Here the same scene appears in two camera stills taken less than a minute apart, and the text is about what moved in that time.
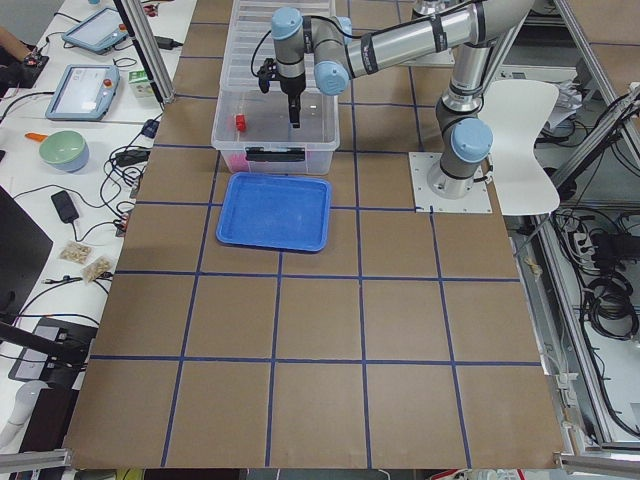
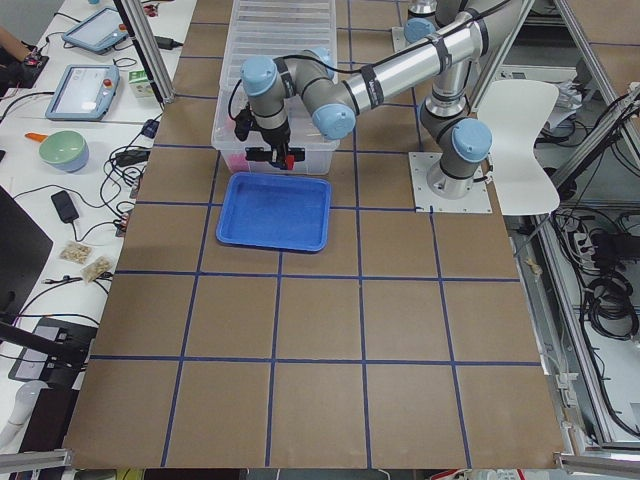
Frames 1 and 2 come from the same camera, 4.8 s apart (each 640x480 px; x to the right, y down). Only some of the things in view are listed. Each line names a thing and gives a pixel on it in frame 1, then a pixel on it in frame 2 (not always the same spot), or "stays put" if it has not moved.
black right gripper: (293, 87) → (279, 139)
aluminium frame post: (146, 41) stays put
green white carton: (140, 84) stays put
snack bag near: (98, 269) stays put
